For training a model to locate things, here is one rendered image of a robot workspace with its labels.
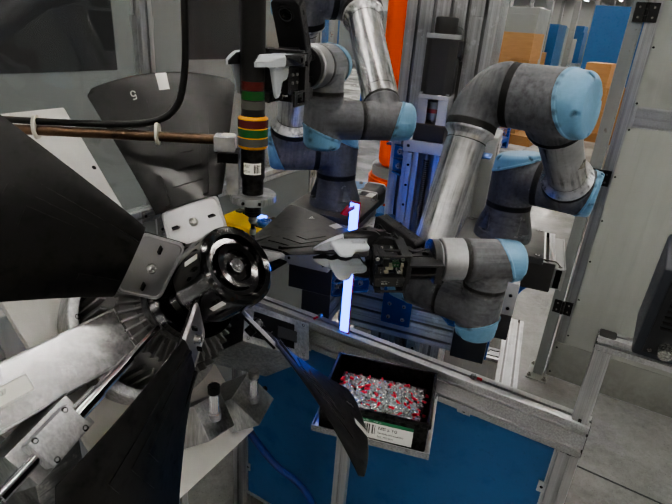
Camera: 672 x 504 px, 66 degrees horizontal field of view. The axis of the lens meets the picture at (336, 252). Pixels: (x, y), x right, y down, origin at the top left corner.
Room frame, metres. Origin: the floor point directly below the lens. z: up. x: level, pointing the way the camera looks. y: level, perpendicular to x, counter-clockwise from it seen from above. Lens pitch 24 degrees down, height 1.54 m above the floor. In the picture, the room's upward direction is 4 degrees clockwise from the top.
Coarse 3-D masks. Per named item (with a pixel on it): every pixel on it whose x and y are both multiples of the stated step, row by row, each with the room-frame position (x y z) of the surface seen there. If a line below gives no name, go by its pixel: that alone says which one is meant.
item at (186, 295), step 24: (216, 240) 0.65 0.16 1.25; (240, 240) 0.68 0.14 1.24; (192, 264) 0.61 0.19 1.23; (216, 264) 0.62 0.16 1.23; (264, 264) 0.67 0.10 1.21; (168, 288) 0.65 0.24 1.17; (192, 288) 0.60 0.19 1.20; (216, 288) 0.59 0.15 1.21; (240, 288) 0.62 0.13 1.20; (264, 288) 0.64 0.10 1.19; (168, 312) 0.62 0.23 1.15; (216, 312) 0.61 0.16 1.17; (240, 312) 0.63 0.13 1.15
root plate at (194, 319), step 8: (192, 312) 0.57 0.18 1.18; (200, 312) 0.60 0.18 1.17; (192, 320) 0.57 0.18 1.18; (200, 320) 0.61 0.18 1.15; (200, 328) 0.61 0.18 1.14; (184, 336) 0.54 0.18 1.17; (192, 336) 0.57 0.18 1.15; (192, 344) 0.57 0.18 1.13; (200, 344) 0.61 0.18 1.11; (192, 352) 0.57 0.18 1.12
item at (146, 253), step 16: (144, 240) 0.61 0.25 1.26; (160, 240) 0.62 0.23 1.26; (144, 256) 0.61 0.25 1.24; (160, 256) 0.62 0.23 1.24; (176, 256) 0.63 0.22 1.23; (128, 272) 0.60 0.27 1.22; (144, 272) 0.61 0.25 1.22; (160, 272) 0.62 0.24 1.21; (128, 288) 0.60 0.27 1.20; (160, 288) 0.62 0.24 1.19
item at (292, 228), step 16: (288, 208) 0.99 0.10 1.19; (304, 208) 1.01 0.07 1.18; (272, 224) 0.90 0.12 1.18; (288, 224) 0.91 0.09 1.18; (304, 224) 0.92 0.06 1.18; (320, 224) 0.94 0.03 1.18; (256, 240) 0.80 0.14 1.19; (272, 240) 0.81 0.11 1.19; (288, 240) 0.82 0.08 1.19; (304, 240) 0.83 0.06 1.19; (320, 240) 0.85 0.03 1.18
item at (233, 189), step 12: (216, 144) 0.73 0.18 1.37; (228, 144) 0.73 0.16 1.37; (228, 156) 0.73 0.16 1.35; (228, 168) 0.73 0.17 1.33; (228, 180) 0.73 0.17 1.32; (228, 192) 0.73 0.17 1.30; (240, 192) 0.75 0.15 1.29; (264, 192) 0.76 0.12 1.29; (240, 204) 0.72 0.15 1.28; (252, 204) 0.72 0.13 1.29; (264, 204) 0.72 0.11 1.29
